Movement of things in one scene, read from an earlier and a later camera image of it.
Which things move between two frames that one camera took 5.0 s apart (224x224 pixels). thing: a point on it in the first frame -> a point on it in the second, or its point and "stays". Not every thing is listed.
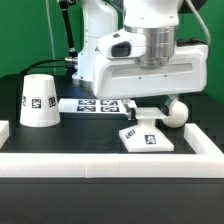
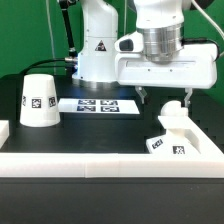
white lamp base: [146, 136] -> [174, 141]
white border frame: [206, 161] stays
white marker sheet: [92, 105] stays
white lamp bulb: [178, 114] stays
